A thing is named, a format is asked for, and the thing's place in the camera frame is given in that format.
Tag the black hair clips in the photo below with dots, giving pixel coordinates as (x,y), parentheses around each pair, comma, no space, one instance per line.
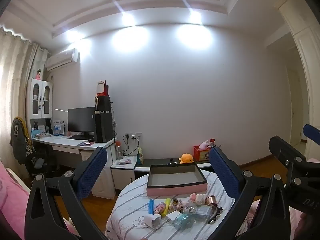
(215,215)

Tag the pink box with black rim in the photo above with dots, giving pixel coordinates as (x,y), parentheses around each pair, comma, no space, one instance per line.
(175,191)

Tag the clear glass bottle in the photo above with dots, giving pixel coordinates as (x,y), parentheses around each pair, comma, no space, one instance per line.
(190,207)

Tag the ceiling spotlight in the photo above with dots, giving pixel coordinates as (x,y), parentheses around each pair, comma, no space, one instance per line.
(127,18)

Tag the white tall wardrobe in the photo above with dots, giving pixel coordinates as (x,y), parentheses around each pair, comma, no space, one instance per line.
(307,30)

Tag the white wall air conditioner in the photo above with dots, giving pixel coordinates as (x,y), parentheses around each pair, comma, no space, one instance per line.
(61,60)

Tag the small pink toy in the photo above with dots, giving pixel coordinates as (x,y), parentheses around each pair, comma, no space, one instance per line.
(160,208)

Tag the grey patterned jacket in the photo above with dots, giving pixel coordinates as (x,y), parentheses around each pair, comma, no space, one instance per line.
(21,142)

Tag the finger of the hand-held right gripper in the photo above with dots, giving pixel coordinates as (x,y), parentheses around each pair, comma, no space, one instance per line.
(312,133)
(283,150)

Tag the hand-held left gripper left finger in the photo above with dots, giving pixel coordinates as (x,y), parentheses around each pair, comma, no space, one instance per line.
(91,172)

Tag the white room door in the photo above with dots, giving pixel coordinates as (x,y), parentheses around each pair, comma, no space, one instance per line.
(296,105)

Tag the black computer tower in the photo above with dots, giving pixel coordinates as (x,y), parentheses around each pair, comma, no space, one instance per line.
(103,127)

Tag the red and white calendar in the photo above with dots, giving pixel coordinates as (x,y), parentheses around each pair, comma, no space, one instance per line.
(102,88)

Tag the small yellow black box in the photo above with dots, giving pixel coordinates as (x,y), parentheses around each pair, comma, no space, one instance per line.
(175,202)

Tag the papers on nightstand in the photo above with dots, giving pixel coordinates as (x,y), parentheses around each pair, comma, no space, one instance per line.
(124,161)

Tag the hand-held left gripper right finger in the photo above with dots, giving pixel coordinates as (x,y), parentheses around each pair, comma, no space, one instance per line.
(223,172)

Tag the pink printed quilt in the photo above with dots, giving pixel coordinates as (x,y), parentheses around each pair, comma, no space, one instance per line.
(296,217)

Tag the rose gold metal canister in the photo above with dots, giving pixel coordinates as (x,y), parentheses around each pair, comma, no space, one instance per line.
(211,200)

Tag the black computer monitor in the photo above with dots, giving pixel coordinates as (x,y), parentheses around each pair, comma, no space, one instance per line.
(81,120)

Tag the blue and white box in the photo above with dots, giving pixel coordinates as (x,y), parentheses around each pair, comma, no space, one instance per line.
(58,127)

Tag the pink bedsheet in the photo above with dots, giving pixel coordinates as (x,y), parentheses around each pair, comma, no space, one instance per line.
(11,195)

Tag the black speaker box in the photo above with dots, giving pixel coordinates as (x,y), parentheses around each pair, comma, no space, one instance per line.
(103,104)

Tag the colourful snack bag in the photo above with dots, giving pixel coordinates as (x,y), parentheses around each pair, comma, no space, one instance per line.
(140,156)

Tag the orange octopus plush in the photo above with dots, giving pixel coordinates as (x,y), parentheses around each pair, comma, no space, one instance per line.
(186,158)

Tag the small pink doll figurine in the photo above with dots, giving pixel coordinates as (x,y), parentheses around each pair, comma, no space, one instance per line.
(38,75)

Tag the pink plush toy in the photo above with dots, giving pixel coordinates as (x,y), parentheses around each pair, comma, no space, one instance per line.
(204,145)

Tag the white power adapter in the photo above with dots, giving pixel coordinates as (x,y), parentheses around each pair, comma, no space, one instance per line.
(172,217)

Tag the red card in crate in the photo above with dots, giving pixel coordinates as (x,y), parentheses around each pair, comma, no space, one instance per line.
(212,141)

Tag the beige window curtain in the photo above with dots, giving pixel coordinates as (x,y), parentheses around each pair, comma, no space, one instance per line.
(12,80)

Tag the clear bottle with red cap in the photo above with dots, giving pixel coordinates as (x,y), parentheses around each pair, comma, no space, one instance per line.
(119,151)

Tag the black keyboard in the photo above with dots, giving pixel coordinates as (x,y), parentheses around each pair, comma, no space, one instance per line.
(78,137)

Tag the black office chair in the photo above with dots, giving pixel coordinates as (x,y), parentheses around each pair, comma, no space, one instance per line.
(37,163)

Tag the white wall power outlet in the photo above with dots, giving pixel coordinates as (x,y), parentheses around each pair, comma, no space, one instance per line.
(133,136)

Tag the teal clear plastic box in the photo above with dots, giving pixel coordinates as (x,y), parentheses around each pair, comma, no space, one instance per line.
(185,221)

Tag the white computer desk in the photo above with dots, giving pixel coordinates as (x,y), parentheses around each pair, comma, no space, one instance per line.
(67,143)

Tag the white glass-door hutch cabinet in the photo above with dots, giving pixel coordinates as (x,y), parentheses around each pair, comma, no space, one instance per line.
(40,97)

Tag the pink white block toy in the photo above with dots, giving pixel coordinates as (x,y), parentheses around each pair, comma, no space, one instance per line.
(197,198)

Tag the clear box with green label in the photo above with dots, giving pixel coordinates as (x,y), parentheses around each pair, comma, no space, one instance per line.
(203,210)

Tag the purple mouse pad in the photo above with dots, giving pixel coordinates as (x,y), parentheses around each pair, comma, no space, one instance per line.
(86,143)

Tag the blue plastic clip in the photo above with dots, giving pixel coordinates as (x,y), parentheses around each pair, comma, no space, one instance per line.
(151,206)

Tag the red printed crate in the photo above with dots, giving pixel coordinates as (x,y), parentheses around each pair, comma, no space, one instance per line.
(202,155)

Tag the white nightstand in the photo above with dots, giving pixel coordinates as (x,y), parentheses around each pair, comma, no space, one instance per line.
(122,170)

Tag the white striped tablecloth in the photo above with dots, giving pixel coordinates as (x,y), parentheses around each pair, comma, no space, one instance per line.
(130,205)

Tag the yellow plastic clip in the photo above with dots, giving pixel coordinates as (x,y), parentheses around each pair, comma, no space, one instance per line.
(166,206)

